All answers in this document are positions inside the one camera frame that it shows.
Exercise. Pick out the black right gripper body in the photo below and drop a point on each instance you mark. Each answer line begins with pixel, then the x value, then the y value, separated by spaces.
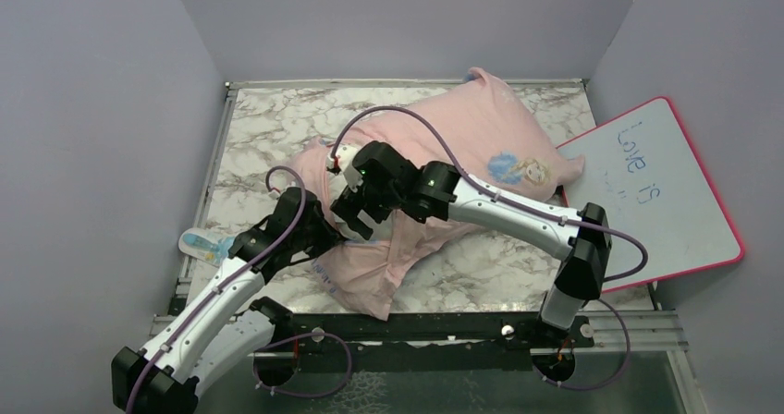
pixel 377 205

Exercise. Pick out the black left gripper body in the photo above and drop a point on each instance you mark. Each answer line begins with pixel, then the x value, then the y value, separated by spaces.
pixel 318 235

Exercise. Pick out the Elsa print pink-lined pillowcase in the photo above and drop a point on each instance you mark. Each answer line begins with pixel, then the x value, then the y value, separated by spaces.
pixel 482 128

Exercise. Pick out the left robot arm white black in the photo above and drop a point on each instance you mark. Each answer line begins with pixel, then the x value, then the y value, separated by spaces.
pixel 227 321

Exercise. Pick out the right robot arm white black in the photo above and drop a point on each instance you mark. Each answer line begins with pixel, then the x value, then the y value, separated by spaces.
pixel 577 238

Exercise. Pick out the pink framed whiteboard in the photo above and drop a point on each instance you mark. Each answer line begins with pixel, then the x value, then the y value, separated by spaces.
pixel 644 170

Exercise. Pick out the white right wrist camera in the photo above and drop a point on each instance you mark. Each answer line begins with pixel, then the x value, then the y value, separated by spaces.
pixel 348 175

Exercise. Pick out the aluminium table frame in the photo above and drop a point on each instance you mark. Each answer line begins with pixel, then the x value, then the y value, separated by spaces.
pixel 639 364

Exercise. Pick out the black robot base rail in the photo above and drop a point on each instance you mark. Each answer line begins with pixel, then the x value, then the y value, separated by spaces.
pixel 411 342

